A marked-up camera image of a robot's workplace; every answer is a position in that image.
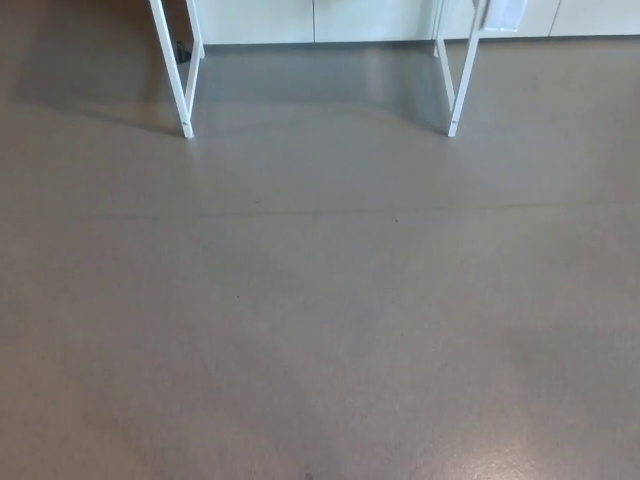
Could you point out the white table leg frame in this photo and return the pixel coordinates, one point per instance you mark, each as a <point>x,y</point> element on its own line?
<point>466,75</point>
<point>173,75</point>

